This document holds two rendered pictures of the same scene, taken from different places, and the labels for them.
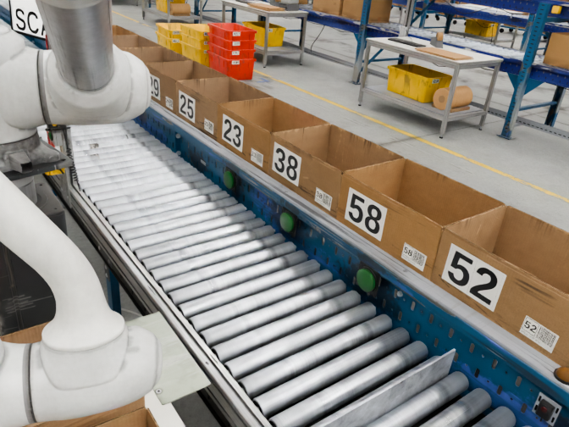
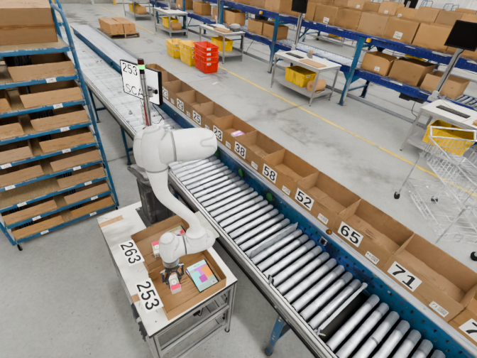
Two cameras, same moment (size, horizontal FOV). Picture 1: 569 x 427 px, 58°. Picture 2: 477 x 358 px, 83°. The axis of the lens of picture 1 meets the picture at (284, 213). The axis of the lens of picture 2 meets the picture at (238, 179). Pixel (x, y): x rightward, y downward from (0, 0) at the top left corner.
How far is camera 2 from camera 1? 0.78 m
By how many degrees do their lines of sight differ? 11
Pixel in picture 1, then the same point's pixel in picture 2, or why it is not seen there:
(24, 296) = (157, 210)
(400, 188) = (283, 158)
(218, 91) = (209, 107)
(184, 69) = (192, 94)
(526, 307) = (319, 210)
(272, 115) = (232, 121)
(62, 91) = not seen: hidden behind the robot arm
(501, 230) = (317, 178)
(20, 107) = not seen: hidden behind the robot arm
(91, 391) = (199, 247)
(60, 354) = (192, 239)
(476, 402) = (303, 239)
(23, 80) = not seen: hidden behind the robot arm
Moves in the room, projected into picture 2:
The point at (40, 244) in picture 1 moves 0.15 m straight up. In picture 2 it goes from (187, 216) to (186, 193)
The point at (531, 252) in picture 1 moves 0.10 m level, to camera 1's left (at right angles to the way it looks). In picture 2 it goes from (326, 187) to (314, 186)
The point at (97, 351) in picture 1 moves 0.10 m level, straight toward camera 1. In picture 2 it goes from (201, 238) to (206, 253)
